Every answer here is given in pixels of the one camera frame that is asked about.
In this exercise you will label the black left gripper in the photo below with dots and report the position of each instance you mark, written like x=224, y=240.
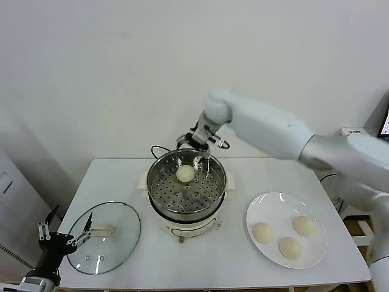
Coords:
x=56, y=241

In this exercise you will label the round white plate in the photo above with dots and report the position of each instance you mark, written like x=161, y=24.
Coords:
x=273, y=207

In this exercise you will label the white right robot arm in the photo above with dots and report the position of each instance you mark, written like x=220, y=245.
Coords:
x=273, y=127

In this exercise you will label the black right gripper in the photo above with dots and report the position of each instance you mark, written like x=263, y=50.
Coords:
x=197, y=144

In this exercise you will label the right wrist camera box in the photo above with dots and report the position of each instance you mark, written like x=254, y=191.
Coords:
x=202, y=132

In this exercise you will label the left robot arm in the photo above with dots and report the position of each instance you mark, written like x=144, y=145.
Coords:
x=39, y=272

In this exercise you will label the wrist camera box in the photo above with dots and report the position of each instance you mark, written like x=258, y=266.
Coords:
x=202, y=132
x=30, y=284

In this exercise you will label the round glass pot lid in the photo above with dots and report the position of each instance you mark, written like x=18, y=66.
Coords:
x=121, y=243

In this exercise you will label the open black laptop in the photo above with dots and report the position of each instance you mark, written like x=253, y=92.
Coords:
x=385, y=121

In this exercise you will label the white side desk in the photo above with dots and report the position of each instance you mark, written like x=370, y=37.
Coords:
x=369, y=131

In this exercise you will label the white desk foot frame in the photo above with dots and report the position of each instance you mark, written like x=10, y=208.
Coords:
x=364, y=228

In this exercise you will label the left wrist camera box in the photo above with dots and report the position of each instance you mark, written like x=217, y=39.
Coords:
x=30, y=284

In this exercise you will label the perforated steel steamer basket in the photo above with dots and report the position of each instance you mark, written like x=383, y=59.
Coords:
x=170, y=197

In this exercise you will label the white steamed baozi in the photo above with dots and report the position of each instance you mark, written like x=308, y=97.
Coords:
x=290, y=248
x=304, y=225
x=263, y=232
x=185, y=174

